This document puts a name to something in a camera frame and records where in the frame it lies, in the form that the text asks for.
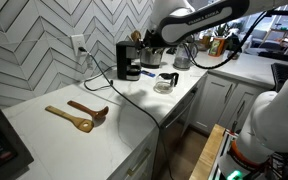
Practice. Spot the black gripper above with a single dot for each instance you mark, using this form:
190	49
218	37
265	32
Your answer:
150	40

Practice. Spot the black silver coffee maker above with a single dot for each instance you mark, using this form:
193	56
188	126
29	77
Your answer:
122	60

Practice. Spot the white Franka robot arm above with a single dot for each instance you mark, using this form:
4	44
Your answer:
197	20

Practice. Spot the wooden cart top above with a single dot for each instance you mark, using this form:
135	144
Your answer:
207	156

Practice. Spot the steel utensil holder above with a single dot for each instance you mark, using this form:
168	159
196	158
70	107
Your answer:
150	60

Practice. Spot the blue snack packet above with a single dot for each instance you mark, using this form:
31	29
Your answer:
148	73

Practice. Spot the orange green carton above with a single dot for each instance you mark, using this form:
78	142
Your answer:
216	46

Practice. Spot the potted green plant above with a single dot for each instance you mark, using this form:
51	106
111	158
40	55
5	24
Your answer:
222	30

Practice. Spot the white cabinet door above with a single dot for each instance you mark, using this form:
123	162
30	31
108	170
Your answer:
210	100
250	96

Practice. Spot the dishwasher front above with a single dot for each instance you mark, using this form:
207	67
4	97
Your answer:
184	120

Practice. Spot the dark wooden spoon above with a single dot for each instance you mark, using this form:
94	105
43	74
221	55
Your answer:
99	114

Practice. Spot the black cooktop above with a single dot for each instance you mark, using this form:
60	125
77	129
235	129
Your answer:
280	75

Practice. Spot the white wall outlet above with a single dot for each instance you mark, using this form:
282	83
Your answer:
75	41

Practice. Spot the metal robot cart frame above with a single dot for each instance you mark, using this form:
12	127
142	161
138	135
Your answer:
226	140

